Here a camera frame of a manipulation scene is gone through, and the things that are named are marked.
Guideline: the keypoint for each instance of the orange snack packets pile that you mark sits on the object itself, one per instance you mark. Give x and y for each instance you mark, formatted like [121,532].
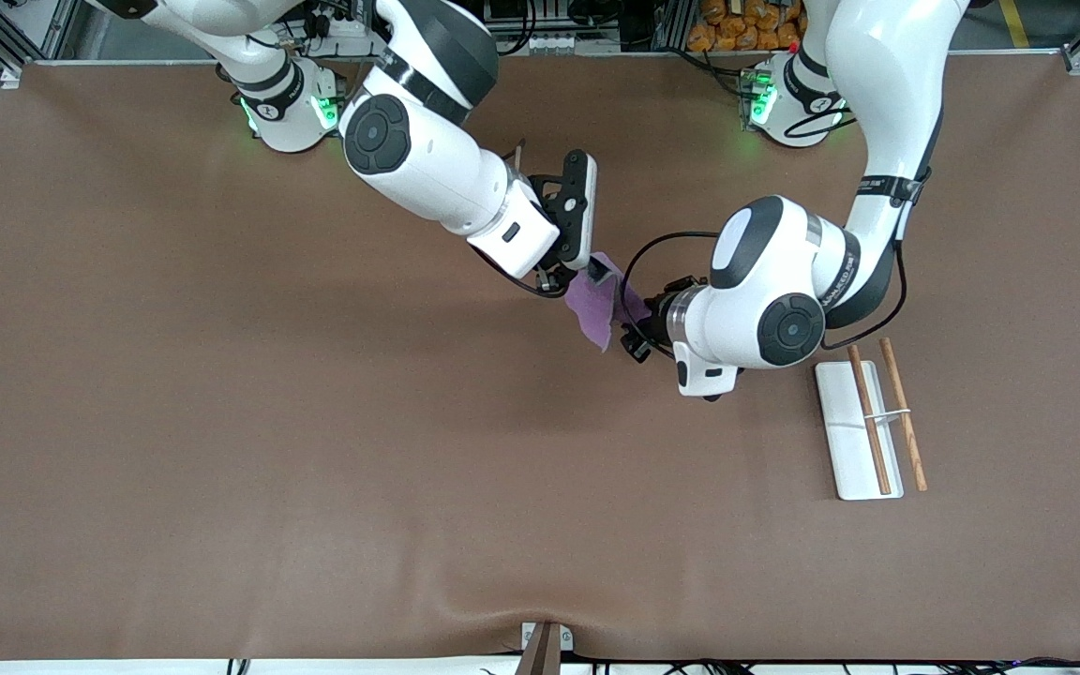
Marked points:
[746,28]

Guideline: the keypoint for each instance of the white rack with wooden bars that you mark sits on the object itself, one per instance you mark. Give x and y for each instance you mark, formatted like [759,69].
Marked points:
[859,450]

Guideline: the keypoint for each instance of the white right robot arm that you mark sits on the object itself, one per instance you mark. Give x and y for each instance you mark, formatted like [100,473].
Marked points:
[427,159]

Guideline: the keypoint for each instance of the white power strip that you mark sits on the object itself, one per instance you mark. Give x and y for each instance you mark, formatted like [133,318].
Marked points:
[348,25]

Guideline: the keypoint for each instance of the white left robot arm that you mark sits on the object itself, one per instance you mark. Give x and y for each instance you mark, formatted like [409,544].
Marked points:
[765,281]

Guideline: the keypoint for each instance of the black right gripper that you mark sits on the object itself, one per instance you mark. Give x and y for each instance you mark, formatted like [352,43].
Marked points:
[554,276]

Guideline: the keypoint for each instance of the grey metal camera mount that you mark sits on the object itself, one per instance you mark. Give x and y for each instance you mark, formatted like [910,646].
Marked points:
[545,647]

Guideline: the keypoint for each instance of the brown table mat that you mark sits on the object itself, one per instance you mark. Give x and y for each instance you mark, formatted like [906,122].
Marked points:
[315,422]

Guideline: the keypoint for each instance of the white terminal block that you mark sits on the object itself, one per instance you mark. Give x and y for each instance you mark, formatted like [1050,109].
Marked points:
[551,43]

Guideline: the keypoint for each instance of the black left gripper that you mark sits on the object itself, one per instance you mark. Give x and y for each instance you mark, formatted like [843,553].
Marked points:
[656,316]

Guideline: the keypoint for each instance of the purple microfibre towel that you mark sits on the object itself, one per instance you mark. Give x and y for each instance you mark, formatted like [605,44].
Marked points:
[601,305]

